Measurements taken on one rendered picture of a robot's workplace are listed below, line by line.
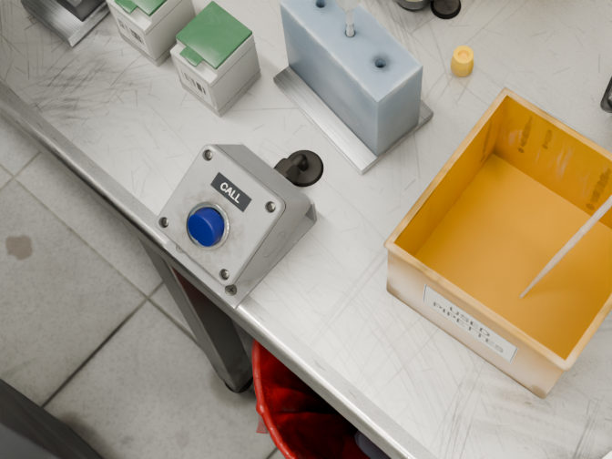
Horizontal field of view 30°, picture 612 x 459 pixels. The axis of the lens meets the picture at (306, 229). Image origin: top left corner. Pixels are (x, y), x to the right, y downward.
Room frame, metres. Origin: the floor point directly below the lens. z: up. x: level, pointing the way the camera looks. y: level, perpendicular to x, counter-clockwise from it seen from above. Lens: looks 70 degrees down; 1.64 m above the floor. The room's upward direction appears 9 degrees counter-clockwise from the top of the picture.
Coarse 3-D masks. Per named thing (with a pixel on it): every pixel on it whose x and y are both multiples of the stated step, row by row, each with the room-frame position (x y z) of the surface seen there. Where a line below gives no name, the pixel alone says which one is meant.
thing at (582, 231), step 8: (608, 200) 0.24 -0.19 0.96; (600, 208) 0.23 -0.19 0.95; (608, 208) 0.23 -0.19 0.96; (592, 216) 0.23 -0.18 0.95; (600, 216) 0.23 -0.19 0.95; (584, 224) 0.23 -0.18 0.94; (592, 224) 0.23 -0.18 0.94; (576, 232) 0.23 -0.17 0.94; (584, 232) 0.22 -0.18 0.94; (568, 240) 0.22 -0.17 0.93; (576, 240) 0.22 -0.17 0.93; (568, 248) 0.22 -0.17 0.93; (560, 256) 0.22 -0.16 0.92; (552, 264) 0.21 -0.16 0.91; (544, 272) 0.21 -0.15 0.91; (536, 280) 0.21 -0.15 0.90; (528, 288) 0.21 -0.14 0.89; (520, 296) 0.20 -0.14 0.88
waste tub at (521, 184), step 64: (512, 128) 0.31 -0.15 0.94; (448, 192) 0.27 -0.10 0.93; (512, 192) 0.28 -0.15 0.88; (576, 192) 0.26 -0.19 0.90; (448, 256) 0.24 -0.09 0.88; (512, 256) 0.23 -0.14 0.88; (576, 256) 0.23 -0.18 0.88; (448, 320) 0.19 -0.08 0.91; (512, 320) 0.19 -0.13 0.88; (576, 320) 0.18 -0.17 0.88
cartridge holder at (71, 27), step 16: (32, 0) 0.50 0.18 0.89; (48, 0) 0.49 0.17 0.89; (64, 0) 0.48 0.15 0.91; (80, 0) 0.47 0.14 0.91; (96, 0) 0.48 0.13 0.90; (48, 16) 0.48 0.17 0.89; (64, 16) 0.48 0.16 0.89; (80, 16) 0.47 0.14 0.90; (96, 16) 0.48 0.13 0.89; (64, 32) 0.46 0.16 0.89; (80, 32) 0.46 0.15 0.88
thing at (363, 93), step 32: (288, 0) 0.41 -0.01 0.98; (320, 0) 0.40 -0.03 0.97; (288, 32) 0.40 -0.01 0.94; (320, 32) 0.38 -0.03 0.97; (384, 32) 0.37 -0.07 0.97; (320, 64) 0.37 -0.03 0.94; (352, 64) 0.35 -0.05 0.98; (384, 64) 0.35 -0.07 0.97; (416, 64) 0.34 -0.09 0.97; (288, 96) 0.38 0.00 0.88; (320, 96) 0.38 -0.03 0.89; (352, 96) 0.34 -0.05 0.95; (384, 96) 0.33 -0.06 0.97; (416, 96) 0.34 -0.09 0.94; (320, 128) 0.35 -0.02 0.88; (352, 128) 0.34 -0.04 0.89; (384, 128) 0.33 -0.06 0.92; (416, 128) 0.34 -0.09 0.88; (352, 160) 0.32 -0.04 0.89
